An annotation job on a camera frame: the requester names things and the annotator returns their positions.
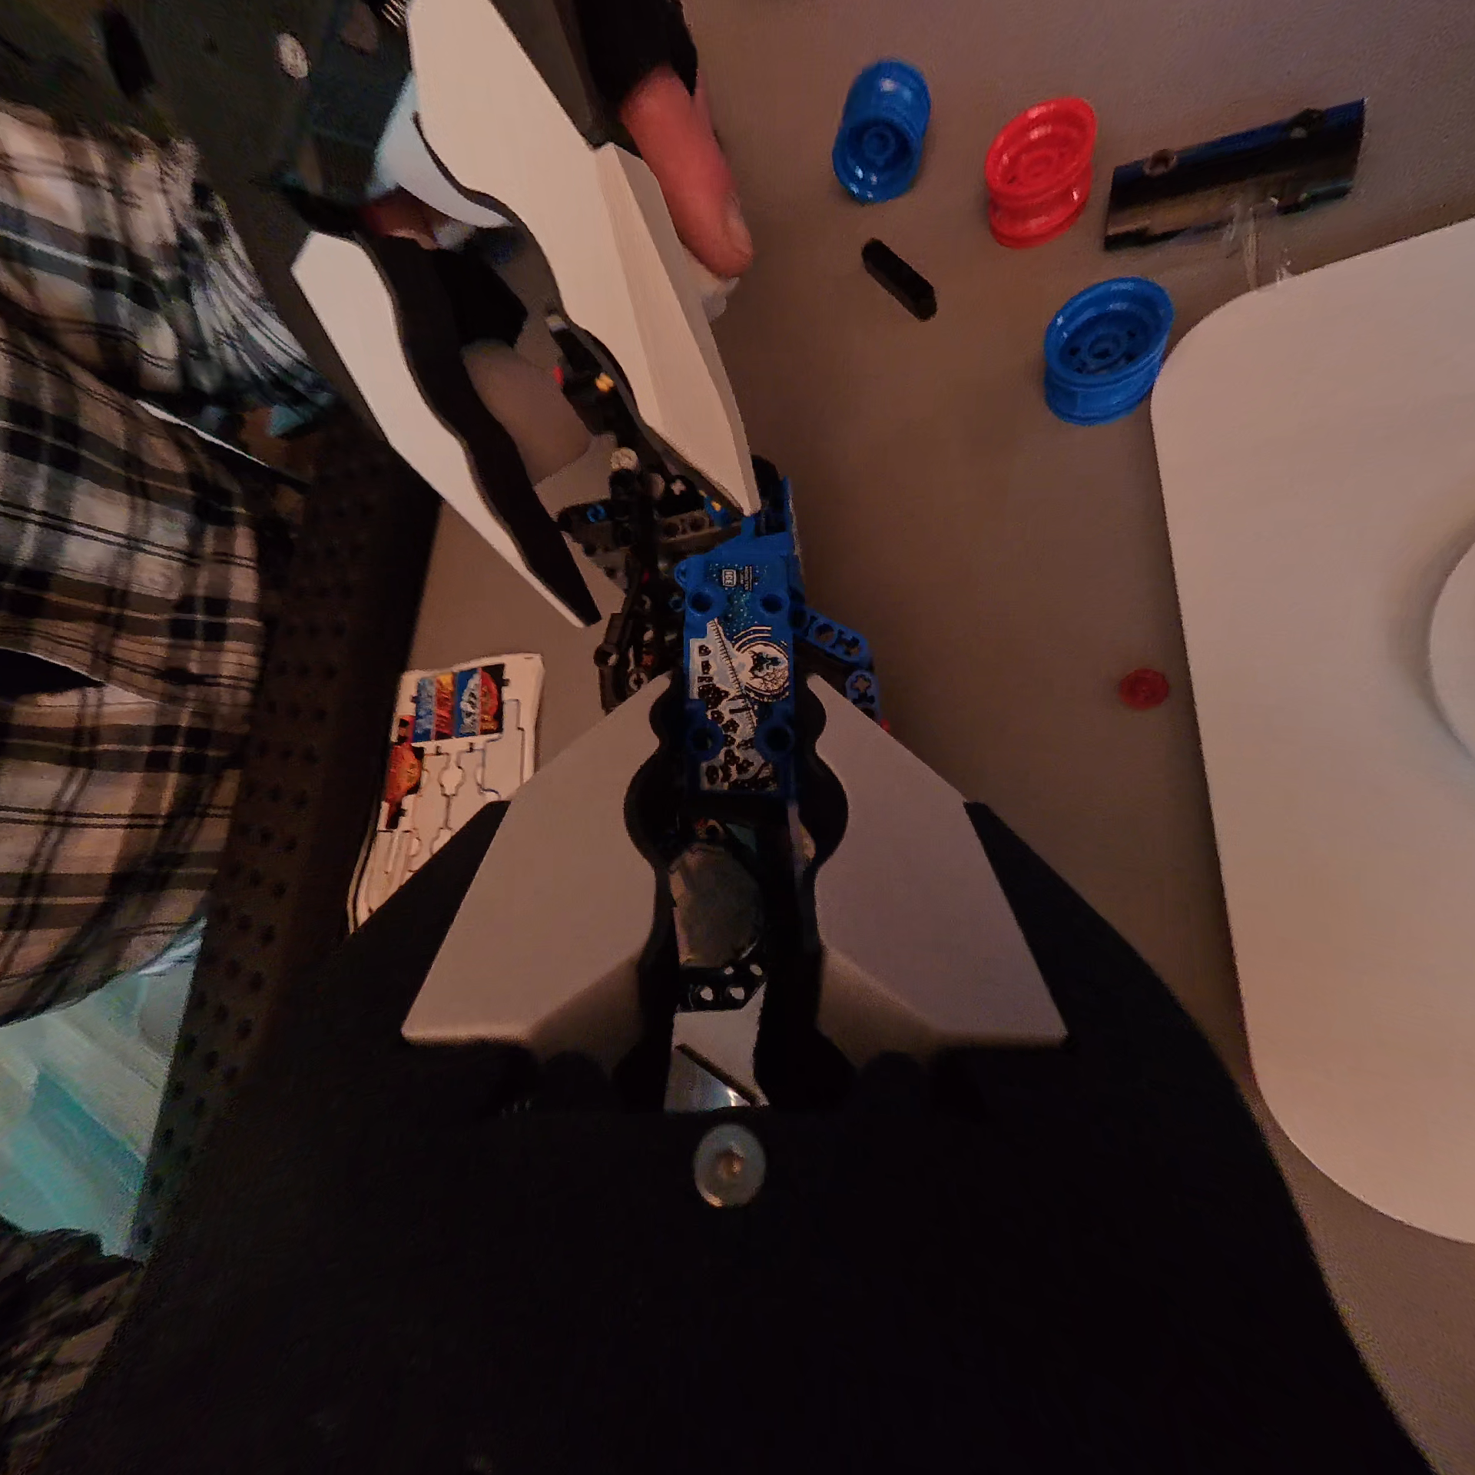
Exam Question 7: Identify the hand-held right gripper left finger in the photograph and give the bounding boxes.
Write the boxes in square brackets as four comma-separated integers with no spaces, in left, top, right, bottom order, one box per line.
[400,674,693,1050]

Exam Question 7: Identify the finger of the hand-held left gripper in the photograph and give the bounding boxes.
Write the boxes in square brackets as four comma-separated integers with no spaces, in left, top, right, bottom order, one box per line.
[289,228,602,632]
[405,0,763,516]

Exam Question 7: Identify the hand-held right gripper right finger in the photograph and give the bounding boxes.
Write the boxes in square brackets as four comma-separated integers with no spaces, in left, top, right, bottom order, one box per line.
[792,670,1069,1055]

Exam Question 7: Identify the blue black toy truck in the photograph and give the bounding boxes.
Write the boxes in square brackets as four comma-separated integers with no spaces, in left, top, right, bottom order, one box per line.
[558,442,893,1020]

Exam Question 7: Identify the blue printed toy panel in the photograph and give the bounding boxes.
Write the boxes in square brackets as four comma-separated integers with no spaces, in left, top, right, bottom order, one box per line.
[677,512,811,804]

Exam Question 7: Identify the person's left hand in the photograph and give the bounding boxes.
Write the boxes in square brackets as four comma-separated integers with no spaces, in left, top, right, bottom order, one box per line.
[619,54,758,281]

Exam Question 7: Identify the white sticker sheet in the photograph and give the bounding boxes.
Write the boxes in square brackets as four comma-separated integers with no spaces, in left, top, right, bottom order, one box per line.
[349,653,546,932]

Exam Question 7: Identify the blue toy wheel rim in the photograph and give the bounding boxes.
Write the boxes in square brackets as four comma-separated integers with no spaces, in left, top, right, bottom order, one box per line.
[832,59,932,207]
[1043,275,1174,428]

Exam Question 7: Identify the person's plaid shirt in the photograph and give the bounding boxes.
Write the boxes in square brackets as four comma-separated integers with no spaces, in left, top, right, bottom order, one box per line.
[0,98,339,1475]

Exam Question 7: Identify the small black toy piece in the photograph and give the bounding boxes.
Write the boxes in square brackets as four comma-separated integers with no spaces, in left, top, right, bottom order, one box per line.
[860,238,937,321]

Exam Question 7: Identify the white metal stand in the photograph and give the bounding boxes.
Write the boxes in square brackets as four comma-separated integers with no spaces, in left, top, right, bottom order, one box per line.
[1150,219,1475,1246]

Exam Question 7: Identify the red toy wheel rim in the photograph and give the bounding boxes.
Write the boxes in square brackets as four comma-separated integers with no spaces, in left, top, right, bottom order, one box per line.
[985,98,1099,249]

